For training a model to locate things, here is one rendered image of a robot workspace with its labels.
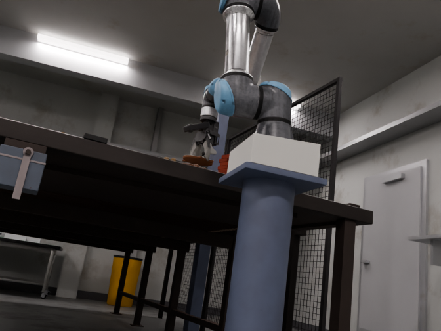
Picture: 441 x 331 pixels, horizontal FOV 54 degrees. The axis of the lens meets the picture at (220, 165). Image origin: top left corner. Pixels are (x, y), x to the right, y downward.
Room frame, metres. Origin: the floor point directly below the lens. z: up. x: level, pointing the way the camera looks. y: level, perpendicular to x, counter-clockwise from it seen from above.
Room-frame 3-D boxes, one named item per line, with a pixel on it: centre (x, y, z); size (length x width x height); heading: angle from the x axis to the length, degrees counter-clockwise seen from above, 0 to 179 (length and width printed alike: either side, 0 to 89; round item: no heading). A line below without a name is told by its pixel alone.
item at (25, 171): (1.32, 0.62, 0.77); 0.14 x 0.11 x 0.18; 113
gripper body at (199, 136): (1.80, 0.08, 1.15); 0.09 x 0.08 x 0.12; 130
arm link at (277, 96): (1.37, -0.15, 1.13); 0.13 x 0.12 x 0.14; 102
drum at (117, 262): (6.91, 1.22, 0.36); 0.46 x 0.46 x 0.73
